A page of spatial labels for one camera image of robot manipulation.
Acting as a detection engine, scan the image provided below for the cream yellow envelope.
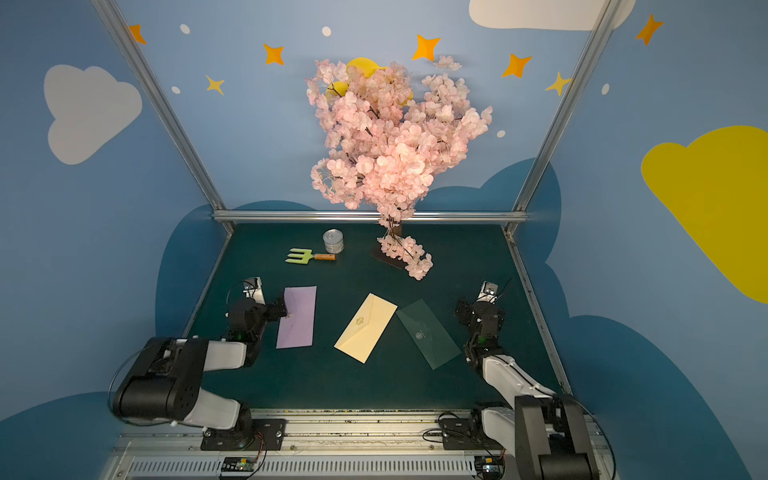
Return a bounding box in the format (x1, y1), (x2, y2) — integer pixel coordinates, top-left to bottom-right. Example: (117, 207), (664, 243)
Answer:
(334, 293), (398, 364)

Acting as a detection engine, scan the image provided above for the dark green envelope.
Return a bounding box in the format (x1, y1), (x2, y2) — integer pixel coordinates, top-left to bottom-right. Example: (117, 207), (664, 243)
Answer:
(396, 300), (461, 370)

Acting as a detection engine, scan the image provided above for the purple envelope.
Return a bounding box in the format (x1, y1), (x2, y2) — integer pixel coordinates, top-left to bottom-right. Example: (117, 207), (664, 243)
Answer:
(276, 286), (317, 349)

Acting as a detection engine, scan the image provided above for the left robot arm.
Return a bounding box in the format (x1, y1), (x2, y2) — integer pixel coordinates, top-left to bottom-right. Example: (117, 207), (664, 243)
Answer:
(108, 296), (287, 432)

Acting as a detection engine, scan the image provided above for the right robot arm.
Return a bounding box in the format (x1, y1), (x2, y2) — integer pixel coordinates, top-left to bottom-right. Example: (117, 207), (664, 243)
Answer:
(455, 298), (600, 479)

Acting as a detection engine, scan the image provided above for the silver tin can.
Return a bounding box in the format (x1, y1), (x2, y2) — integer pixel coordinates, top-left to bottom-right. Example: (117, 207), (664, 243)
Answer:
(322, 229), (344, 254)

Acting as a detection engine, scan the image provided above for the green toy garden fork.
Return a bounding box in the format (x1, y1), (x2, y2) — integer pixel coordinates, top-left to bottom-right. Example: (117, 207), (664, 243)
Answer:
(285, 248), (337, 265)

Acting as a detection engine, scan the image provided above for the pink cherry blossom tree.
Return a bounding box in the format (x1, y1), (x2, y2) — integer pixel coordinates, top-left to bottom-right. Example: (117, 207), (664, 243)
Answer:
(306, 60), (493, 280)

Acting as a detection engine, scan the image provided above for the back horizontal aluminium bar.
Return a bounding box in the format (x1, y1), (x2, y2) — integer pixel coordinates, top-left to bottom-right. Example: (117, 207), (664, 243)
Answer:
(213, 210), (527, 224)

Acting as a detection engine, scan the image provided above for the right controller board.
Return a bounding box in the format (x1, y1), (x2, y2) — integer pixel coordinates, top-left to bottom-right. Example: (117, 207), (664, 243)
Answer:
(474, 456), (505, 480)

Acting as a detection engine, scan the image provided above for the controller board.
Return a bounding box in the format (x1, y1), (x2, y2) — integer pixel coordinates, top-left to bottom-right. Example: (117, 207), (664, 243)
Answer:
(218, 456), (260, 479)
(474, 456), (505, 480)

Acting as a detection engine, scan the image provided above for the left controller board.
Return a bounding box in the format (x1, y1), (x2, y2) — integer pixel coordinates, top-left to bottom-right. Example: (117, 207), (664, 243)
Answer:
(218, 456), (260, 479)

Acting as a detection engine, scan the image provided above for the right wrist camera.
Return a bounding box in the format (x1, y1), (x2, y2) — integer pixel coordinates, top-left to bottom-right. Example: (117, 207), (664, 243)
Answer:
(477, 281), (499, 304)

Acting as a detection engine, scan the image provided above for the right aluminium frame post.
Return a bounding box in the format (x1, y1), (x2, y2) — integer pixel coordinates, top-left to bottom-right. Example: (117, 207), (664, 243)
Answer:
(504, 0), (623, 239)

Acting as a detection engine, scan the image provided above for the aluminium frame post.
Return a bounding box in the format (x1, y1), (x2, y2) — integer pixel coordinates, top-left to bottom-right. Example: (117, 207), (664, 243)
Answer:
(91, 0), (227, 211)
(504, 0), (623, 239)

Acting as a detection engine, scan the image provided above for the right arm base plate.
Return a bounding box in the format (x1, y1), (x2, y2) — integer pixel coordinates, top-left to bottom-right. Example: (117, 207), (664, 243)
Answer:
(438, 416), (503, 451)

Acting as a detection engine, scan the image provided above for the aluminium mounting rail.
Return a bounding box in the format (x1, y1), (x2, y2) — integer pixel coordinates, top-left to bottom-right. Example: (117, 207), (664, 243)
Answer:
(100, 409), (517, 479)

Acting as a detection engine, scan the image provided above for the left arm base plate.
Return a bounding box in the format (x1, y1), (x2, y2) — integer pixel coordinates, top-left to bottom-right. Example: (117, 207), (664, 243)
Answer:
(200, 418), (287, 451)

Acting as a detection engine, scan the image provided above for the left aluminium frame post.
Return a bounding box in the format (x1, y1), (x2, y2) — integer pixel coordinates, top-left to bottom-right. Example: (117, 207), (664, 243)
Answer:
(91, 0), (227, 211)

